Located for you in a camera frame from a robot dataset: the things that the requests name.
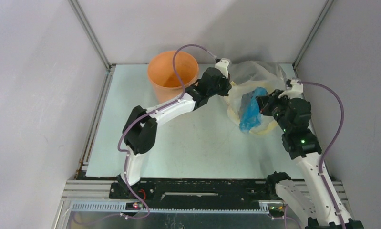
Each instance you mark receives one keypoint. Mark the orange plastic trash bin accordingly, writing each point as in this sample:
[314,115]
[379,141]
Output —
[163,78]

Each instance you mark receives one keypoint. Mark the left aluminium corner post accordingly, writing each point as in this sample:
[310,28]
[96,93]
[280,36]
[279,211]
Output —
[87,28]

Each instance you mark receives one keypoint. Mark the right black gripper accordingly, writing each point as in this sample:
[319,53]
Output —
[265,105]

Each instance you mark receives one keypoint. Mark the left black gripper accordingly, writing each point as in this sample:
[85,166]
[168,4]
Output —
[227,86]

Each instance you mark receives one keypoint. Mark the aluminium corner post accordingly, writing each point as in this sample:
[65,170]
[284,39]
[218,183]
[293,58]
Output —
[313,31]
[87,28]

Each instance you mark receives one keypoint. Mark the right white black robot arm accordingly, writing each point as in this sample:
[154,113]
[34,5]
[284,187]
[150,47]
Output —
[323,209]

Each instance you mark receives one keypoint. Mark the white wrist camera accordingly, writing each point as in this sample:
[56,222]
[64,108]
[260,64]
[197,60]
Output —
[294,89]
[222,65]

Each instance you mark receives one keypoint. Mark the small red-lit circuit board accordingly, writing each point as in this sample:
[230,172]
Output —
[134,206]

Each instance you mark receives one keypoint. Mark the aluminium frame rail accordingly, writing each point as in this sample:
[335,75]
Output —
[94,195]

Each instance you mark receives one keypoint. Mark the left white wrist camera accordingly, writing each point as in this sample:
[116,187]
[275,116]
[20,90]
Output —
[222,65]

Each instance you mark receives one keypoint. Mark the blue plastic trash bag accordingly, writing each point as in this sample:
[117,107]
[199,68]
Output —
[249,112]

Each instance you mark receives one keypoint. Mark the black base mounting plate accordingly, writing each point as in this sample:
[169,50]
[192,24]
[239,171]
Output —
[199,194]

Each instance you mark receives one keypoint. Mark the right aluminium corner post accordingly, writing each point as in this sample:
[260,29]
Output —
[313,31]

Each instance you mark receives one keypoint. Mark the translucent yellowish plastic bag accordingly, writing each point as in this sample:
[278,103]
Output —
[246,77]

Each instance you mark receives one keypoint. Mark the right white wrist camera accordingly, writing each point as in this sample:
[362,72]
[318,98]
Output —
[294,89]

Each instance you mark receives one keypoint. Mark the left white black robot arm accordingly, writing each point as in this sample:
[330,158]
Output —
[139,133]

